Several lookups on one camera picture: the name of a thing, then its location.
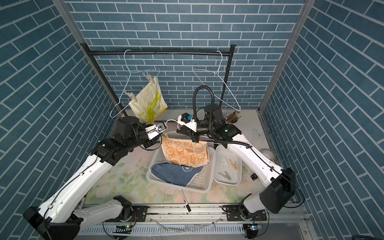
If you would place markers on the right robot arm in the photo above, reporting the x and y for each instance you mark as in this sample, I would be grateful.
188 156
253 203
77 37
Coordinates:
280 184

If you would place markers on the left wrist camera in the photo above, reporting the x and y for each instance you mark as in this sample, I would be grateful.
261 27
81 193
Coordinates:
155 130

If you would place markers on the white clothespin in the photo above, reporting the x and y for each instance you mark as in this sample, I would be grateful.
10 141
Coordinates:
150 78
131 96
226 175
224 162

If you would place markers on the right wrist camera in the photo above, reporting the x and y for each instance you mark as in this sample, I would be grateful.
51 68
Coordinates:
188 121

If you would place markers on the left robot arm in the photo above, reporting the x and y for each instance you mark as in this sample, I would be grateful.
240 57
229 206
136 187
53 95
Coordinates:
58 219

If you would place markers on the white rectangular tray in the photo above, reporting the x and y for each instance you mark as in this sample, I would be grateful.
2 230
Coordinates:
228 167

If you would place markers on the black tipped marker pen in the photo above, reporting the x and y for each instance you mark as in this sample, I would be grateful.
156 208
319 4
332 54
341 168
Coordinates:
185 200

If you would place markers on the blue patterned towel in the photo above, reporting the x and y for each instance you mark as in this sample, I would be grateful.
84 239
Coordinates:
174 174

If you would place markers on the pink pencil cup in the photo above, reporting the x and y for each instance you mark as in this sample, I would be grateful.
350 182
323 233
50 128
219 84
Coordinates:
232 118

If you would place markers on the black rectangular device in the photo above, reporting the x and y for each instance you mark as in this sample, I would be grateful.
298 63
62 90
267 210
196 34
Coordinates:
254 177

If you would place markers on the orange patterned towel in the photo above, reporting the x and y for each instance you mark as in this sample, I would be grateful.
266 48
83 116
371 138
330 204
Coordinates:
185 152

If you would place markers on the yellow green patterned towel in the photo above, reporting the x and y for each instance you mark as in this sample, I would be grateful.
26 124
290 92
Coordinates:
150 104

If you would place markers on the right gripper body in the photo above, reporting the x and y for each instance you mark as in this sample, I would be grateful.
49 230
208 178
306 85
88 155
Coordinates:
201 131

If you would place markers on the white perforated plastic basket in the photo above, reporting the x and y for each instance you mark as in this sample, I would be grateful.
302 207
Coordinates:
201 183

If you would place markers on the white wire hanger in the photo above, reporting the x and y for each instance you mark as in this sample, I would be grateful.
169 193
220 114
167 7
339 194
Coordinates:
172 127
217 74

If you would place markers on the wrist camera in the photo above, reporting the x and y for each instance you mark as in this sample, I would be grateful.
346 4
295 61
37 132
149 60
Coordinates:
188 121
155 130

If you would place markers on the clear tape roll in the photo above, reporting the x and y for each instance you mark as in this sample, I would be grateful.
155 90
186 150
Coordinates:
269 154

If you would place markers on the light blue wire hanger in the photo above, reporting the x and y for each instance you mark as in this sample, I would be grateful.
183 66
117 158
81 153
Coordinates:
130 73

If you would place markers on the wooden clothespin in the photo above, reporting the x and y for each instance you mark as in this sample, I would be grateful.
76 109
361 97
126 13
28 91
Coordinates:
234 164

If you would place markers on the black metal clothes rack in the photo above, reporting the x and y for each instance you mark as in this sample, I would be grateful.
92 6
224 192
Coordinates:
95 65

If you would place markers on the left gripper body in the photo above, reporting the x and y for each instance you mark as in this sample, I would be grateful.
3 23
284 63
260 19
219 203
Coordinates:
150 142

